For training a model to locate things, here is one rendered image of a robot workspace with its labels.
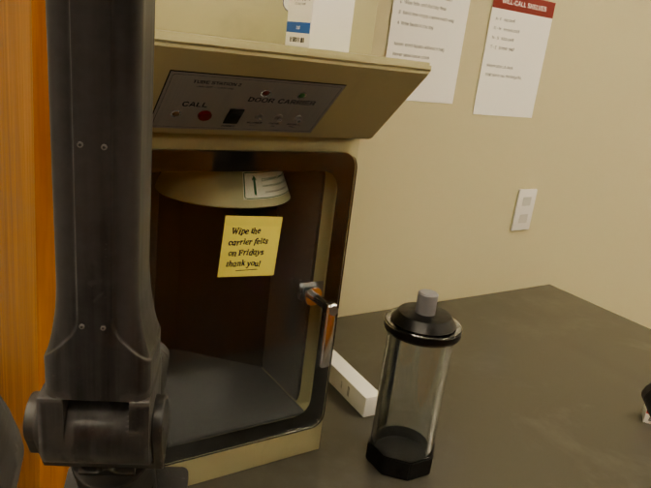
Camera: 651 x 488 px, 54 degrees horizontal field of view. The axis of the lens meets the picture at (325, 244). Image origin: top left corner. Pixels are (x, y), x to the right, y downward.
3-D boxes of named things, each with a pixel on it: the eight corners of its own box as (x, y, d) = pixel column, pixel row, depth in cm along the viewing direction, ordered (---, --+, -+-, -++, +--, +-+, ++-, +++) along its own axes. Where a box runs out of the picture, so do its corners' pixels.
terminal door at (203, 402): (106, 477, 77) (112, 147, 65) (320, 422, 93) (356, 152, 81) (108, 481, 76) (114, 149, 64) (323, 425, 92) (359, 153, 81)
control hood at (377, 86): (102, 127, 64) (104, 22, 61) (361, 136, 82) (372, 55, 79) (137, 149, 55) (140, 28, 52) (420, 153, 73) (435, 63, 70)
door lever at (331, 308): (314, 350, 87) (297, 352, 86) (322, 285, 84) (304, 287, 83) (334, 368, 83) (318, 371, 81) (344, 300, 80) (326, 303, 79)
